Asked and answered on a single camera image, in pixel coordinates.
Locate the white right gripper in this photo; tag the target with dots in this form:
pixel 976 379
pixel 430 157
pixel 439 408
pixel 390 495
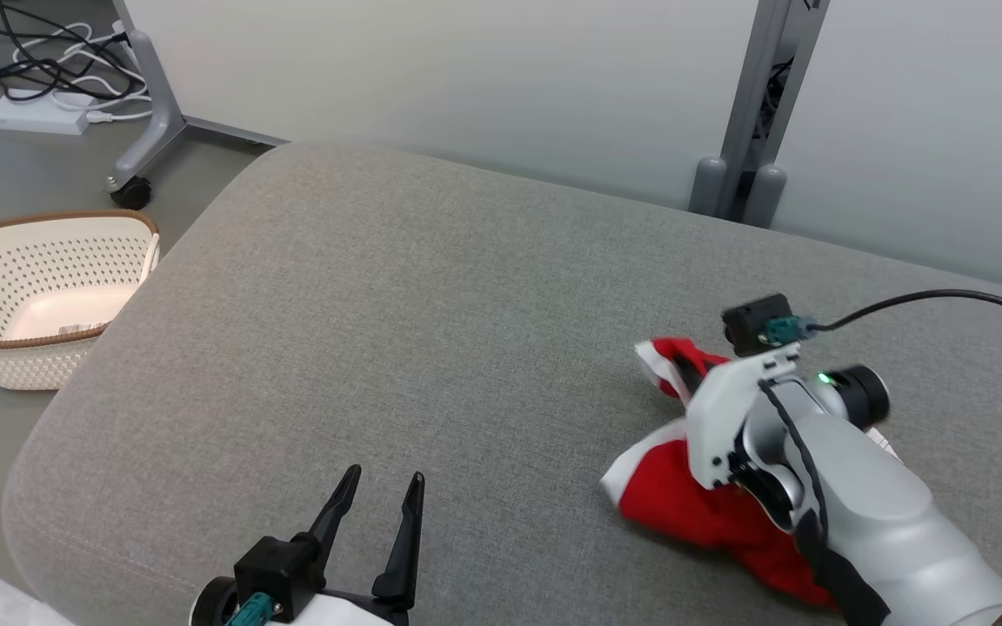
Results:
pixel 718 426

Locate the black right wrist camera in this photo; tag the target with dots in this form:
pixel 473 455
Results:
pixel 753 326

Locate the cream perforated laundry basket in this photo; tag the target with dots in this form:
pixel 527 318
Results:
pixel 57 261

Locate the grey metal partition post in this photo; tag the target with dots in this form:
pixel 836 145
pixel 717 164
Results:
pixel 762 69

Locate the grey cylindrical post foot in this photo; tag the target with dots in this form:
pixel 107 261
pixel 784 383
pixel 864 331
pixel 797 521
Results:
pixel 764 198
pixel 710 187

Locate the grey metal stand leg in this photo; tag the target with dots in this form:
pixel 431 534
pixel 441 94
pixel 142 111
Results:
pixel 157 113

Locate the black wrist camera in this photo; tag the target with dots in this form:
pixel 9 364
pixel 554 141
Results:
pixel 279 565
pixel 753 326

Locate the red shorts white waistband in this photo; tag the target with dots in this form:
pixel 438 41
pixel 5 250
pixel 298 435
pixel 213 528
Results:
pixel 684 504

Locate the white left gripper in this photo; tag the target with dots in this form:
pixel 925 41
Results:
pixel 336 613

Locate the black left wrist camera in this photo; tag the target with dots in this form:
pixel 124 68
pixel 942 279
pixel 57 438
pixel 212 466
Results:
pixel 279 565

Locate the white power strip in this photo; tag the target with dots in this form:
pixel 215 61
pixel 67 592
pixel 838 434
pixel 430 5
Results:
pixel 36 115

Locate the black castor wheel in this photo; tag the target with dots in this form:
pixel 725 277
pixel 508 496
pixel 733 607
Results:
pixel 131 194

